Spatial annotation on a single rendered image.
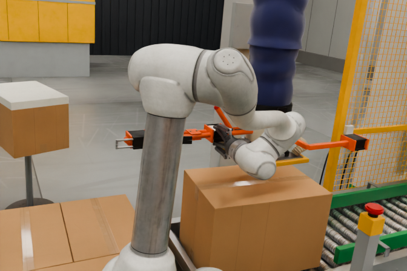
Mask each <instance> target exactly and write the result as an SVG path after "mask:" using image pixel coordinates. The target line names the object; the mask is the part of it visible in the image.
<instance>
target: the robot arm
mask: <svg viewBox="0 0 407 271"><path fill-rule="evenodd" d="M128 77H129V81H130V83H131V84H132V86H133V88H134V89H135V90H136V91H138V92H140V95H141V99H142V105H143V107H144V110H145V111H146V112H147V119H146V124H145V133H144V142H143V148H142V157H141V166H140V169H141V170H140V175H139V184H138V189H137V199H136V208H135V213H134V223H133V232H132V237H131V242H130V243H128V244H127V245H126V246H125V247H124V248H123V249H122V250H121V252H120V254H119V255H118V256H116V257H114V258H113V259H111V260H110V261H109V262H108V263H107V264H106V266H105V267H104V269H103V270H102V271H177V269H176V264H175V257H174V254H173V252H172V251H171V249H170V248H169V247H168V240H169V235H170V227H171V219H172V214H173V206H174V198H175V193H176V184H177V176H178V171H179V163H180V155H181V150H182V142H183V137H184V129H185V121H186V117H188V116H189V115H190V113H191V112H192V110H193V108H194V106H195V104H196V102H200V103H206V104H209V105H214V106H218V107H222V109H223V110H224V112H225V113H226V114H227V115H228V117H229V118H230V119H231V120H232V122H233V123H234V124H235V125H236V126H237V127H238V128H240V129H242V130H246V131H255V130H260V129H264V133H263V134H262V135H261V136H260V137H259V138H258V139H256V140H255V141H253V142H251V143H247V142H246V141H244V140H239V139H237V138H235V137H234V136H233V135H232V131H233V128H229V127H227V126H225V125H223V124H218V125H216V126H214V125H208V126H209V127H210V128H212V129H214V131H217V132H218V134H219V135H220V136H221V137H222V140H223V141H224V143H221V142H213V146H216V147H215V148H214V149H215V150H216V151H217V152H218V153H219V154H220V155H222V156H223V158H224V159H232V161H234V162H235V163H236V164H238V165H239V167H240V169H241V170H243V171H244V172H245V173H247V174H248V175H250V176H252V177H254V178H256V179H259V180H267V179H270V178H271V177H272V176H273V175H274V174H275V172H276V160H277V158H278V157H279V156H280V155H282V154H283V153H284V152H286V151H287V150H288V149H290V147H292V145H293V144H295V142H296V141H298V139H300V137H301V136H302V134H303V132H304V130H305V128H306V123H305V119H304V118H303V117H302V115H301V114H299V113H297V112H294V111H291V112H288V113H284V112H281V111H255V110H256V105H257V94H258V86H257V79H256V75H255V73H254V70H253V68H252V66H251V64H250V62H249V61H248V59H247V58H246V57H245V56H244V55H243V54H242V53H241V52H240V51H238V50H236V49H234V48H221V49H218V50H216V51H213V50H204V49H201V48H197V47H193V46H189V45H179V44H155V45H149V46H147V47H144V48H141V49H139V50H138V51H136V52H135V53H134V54H133V55H132V57H131V59H130V62H129V64H128ZM227 133H228V134H229V135H228V134H227ZM224 149H225V150H224Z"/></svg>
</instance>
